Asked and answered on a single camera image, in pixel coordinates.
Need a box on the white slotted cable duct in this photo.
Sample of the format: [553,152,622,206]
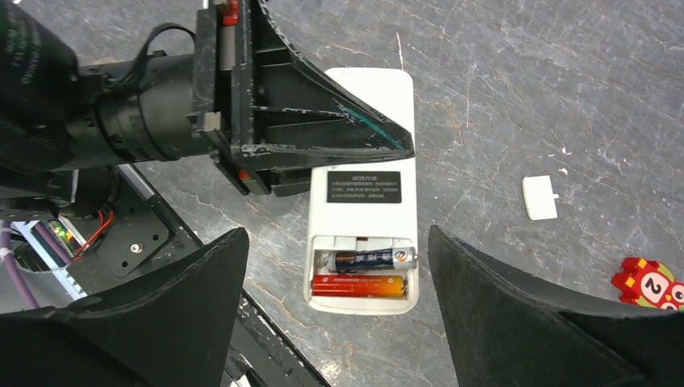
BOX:
[12,221,87,300]

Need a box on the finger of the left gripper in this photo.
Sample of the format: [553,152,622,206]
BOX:
[248,1,415,160]
[267,160,342,197]

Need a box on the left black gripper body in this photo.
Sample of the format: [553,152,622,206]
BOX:
[188,1,271,195]

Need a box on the red owl number block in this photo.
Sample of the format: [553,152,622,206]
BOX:
[611,257,683,310]

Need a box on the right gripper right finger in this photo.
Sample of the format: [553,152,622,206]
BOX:
[427,226,683,386]

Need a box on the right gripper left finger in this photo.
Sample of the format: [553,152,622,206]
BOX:
[1,228,249,386]

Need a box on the red orange AAA battery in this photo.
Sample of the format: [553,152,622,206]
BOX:
[311,275,407,298]

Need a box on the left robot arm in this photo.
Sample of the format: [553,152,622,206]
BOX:
[1,1,415,221]

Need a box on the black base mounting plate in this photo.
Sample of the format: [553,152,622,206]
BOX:
[69,165,326,386]

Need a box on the white battery cover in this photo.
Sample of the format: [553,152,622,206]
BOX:
[522,175,559,221]

